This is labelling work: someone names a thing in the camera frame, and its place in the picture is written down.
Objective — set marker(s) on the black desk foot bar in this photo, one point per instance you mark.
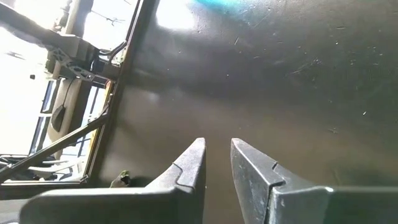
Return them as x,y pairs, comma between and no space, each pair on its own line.
31,28

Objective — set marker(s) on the black diagonal frame strut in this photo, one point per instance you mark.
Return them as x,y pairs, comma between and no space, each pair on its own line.
56,146

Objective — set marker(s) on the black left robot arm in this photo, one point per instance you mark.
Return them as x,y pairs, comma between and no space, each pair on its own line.
81,15

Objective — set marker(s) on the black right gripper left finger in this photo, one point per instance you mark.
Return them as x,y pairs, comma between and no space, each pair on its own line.
124,207

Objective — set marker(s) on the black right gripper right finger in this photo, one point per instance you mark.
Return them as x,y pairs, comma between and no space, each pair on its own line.
311,207

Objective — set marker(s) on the black artificial tulip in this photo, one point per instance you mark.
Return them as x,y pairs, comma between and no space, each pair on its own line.
119,182

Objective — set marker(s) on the black table frame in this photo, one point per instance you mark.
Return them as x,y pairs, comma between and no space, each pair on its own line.
124,77

